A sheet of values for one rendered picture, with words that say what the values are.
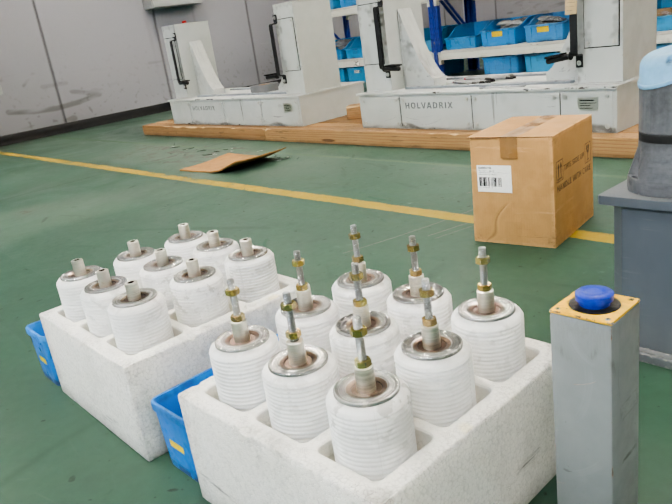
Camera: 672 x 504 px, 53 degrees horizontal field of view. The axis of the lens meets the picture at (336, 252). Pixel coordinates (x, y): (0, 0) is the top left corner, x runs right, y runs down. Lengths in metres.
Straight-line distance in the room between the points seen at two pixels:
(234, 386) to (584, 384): 0.44
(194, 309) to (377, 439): 0.55
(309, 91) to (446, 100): 1.14
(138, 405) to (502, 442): 0.58
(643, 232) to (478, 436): 0.55
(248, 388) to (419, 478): 0.28
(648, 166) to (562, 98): 1.78
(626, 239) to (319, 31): 3.24
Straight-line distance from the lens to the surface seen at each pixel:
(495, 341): 0.89
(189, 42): 5.35
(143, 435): 1.17
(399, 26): 3.68
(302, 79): 4.16
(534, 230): 1.86
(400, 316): 0.96
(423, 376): 0.80
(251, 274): 1.24
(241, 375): 0.90
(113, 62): 7.47
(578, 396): 0.80
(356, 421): 0.73
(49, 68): 7.23
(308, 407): 0.82
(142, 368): 1.13
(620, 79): 2.92
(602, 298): 0.76
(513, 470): 0.92
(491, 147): 1.85
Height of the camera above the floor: 0.64
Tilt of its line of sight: 19 degrees down
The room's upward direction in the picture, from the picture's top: 8 degrees counter-clockwise
